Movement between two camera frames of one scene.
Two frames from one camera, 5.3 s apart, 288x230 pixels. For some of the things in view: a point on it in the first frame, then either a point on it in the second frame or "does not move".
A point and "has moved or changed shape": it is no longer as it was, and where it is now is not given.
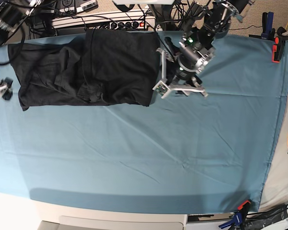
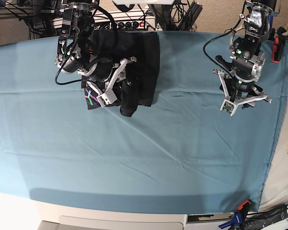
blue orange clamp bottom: [239, 216] does not move
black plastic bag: [258, 221] does not move
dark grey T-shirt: [107, 67] has moved or changed shape
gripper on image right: [180, 68] → [238, 91]
